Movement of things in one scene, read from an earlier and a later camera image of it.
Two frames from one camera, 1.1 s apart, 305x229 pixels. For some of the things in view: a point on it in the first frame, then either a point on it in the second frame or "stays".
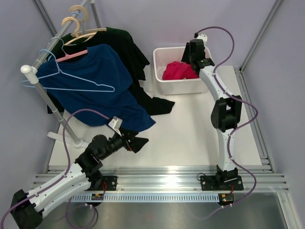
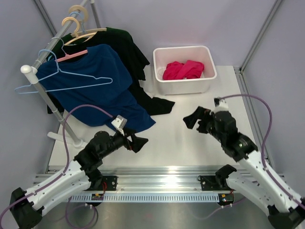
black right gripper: [185, 58] -> [201, 113]
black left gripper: [137, 142] stays
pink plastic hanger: [71, 55] stays
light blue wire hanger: [59, 71] -> [105, 82]
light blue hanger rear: [82, 19] stays
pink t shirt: [177, 70] stays
